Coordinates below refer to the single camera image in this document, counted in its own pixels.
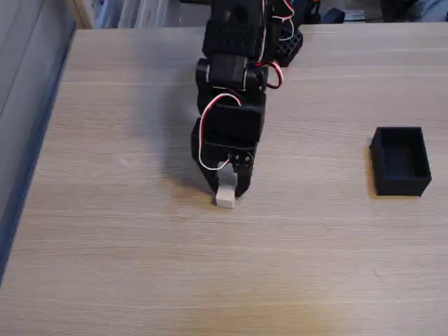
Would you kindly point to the white block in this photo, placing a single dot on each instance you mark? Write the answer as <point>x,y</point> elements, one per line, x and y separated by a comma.
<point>225,197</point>

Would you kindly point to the black open box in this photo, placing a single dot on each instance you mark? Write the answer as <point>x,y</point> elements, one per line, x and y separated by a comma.
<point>400,161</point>

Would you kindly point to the pale curtain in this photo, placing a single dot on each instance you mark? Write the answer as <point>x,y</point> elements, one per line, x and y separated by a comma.
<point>147,12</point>

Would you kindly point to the dark blue object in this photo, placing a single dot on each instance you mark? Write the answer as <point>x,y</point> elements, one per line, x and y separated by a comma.
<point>332,15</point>

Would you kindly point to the blue grey cloth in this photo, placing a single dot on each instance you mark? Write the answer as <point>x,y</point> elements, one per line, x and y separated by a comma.
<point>427,10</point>

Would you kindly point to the wooden post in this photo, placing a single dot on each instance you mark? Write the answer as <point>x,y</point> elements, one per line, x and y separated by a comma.
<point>80,14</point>

